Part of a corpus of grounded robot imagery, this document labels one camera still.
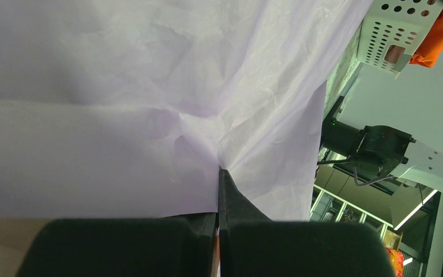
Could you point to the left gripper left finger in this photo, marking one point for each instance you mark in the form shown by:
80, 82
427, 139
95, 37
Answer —
172, 246

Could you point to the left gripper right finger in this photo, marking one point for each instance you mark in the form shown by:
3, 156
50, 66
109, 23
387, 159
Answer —
251, 244

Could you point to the pink purple wrapping paper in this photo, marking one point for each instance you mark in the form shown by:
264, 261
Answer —
128, 109

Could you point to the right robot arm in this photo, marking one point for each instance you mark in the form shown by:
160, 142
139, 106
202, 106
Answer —
377, 153

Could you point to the floral tablecloth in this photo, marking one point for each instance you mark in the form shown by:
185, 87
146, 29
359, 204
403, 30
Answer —
346, 68

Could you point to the white plastic basket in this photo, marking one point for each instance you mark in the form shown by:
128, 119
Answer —
392, 31

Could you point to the orange cloth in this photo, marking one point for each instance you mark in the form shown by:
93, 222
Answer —
430, 49

